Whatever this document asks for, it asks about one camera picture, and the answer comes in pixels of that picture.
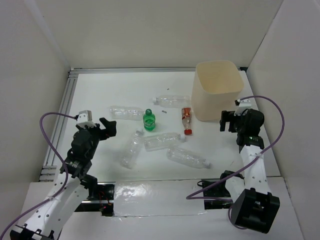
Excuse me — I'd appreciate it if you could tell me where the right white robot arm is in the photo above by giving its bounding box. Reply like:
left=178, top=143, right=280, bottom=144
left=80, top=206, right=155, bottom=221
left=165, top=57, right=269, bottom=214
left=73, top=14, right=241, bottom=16
left=218, top=109, right=280, bottom=234

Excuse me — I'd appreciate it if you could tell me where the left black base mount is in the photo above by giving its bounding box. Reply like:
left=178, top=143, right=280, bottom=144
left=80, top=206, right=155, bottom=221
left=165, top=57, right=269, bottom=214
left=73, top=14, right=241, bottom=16
left=75, top=182, right=115, bottom=217

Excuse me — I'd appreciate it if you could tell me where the green plastic bottle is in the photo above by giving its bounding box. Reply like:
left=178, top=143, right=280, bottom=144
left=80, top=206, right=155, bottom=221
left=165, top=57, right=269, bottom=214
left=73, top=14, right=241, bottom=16
left=142, top=108, right=156, bottom=132

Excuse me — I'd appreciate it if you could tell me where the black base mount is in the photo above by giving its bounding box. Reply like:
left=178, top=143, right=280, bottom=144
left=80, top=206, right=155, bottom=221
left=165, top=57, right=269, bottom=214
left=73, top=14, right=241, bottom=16
left=197, top=180, right=233, bottom=210
left=75, top=182, right=115, bottom=217

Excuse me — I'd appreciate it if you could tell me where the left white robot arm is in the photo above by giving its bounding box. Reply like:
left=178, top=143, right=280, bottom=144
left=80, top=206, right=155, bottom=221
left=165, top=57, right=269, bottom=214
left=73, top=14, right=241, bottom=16
left=9, top=111, right=117, bottom=240

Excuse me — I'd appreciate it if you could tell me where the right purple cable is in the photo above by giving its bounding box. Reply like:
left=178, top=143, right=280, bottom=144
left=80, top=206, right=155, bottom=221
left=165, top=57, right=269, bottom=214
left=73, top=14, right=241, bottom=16
left=186, top=95, right=286, bottom=230

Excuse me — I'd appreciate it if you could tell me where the aluminium frame rail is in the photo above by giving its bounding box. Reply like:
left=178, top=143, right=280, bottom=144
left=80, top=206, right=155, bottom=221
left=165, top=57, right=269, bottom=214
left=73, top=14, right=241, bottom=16
left=38, top=66, right=248, bottom=182

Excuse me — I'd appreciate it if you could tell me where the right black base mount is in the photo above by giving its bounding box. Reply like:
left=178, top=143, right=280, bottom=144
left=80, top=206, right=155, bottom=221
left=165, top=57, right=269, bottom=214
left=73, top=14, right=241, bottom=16
left=197, top=180, right=233, bottom=210

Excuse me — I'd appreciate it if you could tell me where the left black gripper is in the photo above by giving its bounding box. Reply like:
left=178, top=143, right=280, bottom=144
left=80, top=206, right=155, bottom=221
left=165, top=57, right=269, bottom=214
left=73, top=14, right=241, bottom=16
left=76, top=117, right=117, bottom=159

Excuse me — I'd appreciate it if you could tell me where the beige plastic bin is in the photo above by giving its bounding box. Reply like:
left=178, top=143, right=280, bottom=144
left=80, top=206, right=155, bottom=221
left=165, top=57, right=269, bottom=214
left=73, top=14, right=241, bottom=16
left=191, top=60, right=244, bottom=122

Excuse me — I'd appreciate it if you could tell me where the clear bottle upright-lying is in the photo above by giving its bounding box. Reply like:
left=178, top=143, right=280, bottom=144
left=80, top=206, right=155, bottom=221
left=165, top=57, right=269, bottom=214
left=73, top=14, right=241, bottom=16
left=120, top=128, right=144, bottom=169

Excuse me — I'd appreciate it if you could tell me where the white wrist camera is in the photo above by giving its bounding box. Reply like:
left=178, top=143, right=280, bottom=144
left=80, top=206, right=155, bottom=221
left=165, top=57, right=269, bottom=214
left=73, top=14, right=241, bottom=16
left=76, top=110, right=93, bottom=126
left=234, top=99, right=252, bottom=116

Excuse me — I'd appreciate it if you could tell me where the clear bottle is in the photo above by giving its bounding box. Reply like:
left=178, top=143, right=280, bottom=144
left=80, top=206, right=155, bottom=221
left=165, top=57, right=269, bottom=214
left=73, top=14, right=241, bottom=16
left=152, top=95, right=191, bottom=109
left=166, top=147, right=211, bottom=169
left=109, top=105, right=144, bottom=121
left=144, top=132, right=186, bottom=152

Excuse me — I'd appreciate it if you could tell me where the red cap labelled bottle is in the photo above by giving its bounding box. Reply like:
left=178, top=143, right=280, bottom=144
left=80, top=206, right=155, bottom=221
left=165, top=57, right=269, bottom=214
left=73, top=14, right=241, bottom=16
left=181, top=107, right=193, bottom=136

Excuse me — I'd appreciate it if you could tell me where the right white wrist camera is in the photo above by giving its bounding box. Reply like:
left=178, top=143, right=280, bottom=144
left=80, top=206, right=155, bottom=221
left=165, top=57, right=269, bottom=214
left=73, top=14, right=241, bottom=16
left=234, top=99, right=252, bottom=116

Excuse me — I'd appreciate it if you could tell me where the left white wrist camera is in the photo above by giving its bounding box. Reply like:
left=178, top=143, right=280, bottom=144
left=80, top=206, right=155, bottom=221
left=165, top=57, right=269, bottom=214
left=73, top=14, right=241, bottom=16
left=76, top=110, right=93, bottom=126

